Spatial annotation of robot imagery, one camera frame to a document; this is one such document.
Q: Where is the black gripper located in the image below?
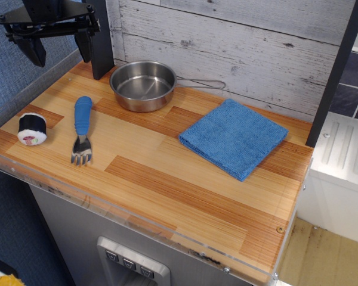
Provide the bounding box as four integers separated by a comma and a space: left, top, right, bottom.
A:
0, 1, 100, 67

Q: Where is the blue cloth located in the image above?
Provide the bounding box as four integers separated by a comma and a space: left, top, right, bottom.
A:
178, 99, 288, 182

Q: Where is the toy sushi roll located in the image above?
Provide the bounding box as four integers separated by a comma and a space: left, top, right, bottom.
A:
17, 113, 47, 146

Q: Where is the stainless steel pot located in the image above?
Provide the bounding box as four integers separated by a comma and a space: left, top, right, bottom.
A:
109, 61, 226, 113

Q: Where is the silver dispenser button panel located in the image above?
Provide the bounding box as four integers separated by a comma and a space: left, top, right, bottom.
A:
97, 236, 171, 285

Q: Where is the clear acrylic table edge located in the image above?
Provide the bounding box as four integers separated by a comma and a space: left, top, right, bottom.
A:
0, 142, 312, 285

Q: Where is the yellow black object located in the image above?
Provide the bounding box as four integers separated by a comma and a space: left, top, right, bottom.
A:
0, 275, 25, 286

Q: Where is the white toy sink unit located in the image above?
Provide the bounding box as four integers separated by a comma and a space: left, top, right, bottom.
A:
297, 113, 358, 242

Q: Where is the dark left upright post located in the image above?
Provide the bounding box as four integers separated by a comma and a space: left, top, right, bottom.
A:
83, 0, 114, 80

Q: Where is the dark upright post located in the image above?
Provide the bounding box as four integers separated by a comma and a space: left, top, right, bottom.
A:
305, 0, 358, 148
83, 0, 114, 80

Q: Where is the blue handled fork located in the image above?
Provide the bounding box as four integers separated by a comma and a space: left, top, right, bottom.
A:
71, 96, 92, 166

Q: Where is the dark right upright post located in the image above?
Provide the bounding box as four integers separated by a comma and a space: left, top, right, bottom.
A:
305, 0, 358, 148

